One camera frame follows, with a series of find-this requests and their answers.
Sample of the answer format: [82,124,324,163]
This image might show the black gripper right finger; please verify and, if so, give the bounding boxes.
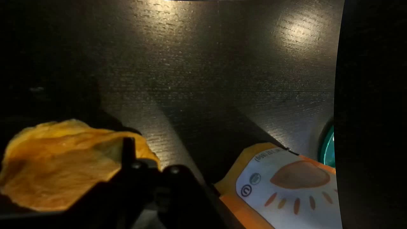
[333,0,407,229]

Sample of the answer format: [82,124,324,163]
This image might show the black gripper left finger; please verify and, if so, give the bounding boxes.
[85,137,227,229]

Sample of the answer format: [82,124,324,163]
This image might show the white snack packet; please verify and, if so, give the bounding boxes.
[214,142,344,229]

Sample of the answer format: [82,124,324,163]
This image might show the green round lid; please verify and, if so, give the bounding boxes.
[319,121,338,169]

